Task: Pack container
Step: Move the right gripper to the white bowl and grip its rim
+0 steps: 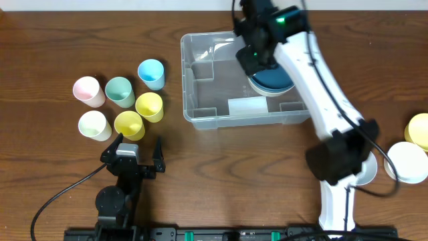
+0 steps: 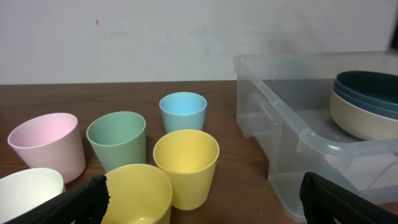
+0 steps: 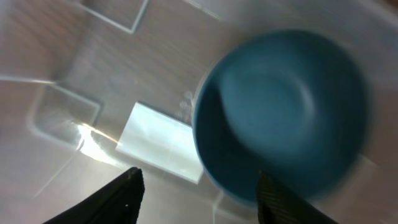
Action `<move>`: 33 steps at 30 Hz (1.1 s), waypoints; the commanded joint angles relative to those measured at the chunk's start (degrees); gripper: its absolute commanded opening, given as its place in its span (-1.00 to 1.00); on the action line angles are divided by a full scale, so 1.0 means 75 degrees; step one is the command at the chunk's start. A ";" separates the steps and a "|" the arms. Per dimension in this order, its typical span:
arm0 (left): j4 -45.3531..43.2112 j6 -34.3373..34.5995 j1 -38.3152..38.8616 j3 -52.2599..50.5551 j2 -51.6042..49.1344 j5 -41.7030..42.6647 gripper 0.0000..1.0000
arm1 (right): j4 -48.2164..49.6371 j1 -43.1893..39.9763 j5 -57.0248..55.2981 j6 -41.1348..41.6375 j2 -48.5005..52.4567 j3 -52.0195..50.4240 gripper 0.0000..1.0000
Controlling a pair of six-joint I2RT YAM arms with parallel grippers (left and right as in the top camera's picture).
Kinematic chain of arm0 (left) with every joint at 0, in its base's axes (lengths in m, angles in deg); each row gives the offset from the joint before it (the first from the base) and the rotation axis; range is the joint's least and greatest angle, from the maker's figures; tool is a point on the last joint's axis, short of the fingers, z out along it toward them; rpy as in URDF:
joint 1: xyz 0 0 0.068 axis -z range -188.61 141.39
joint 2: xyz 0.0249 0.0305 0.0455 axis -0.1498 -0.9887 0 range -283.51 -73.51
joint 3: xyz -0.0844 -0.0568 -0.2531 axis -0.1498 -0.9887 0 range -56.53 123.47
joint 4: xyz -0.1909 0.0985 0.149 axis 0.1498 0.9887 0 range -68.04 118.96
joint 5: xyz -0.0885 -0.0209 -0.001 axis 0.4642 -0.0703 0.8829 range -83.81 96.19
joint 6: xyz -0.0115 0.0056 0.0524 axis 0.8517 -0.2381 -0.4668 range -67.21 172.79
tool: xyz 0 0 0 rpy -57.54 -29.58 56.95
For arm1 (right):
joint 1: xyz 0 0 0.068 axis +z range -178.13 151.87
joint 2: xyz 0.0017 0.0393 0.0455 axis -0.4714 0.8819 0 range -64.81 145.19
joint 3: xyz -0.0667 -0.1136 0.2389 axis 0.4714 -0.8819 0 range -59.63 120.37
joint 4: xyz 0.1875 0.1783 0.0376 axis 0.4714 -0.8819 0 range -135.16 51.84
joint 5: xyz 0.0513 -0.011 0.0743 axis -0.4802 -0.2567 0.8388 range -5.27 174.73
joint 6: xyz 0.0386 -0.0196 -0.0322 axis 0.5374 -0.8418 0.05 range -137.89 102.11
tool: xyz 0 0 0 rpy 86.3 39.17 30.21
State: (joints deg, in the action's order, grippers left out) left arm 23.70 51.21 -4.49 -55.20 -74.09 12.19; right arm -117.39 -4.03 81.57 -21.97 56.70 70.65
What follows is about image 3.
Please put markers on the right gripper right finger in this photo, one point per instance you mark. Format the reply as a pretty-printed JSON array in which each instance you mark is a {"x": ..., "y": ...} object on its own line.
[{"x": 276, "y": 204}]

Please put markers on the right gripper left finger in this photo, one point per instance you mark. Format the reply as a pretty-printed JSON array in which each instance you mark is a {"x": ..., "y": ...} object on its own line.
[{"x": 117, "y": 202}]

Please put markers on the clear plastic storage container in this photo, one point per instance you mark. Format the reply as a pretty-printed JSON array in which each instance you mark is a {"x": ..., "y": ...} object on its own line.
[{"x": 92, "y": 88}]

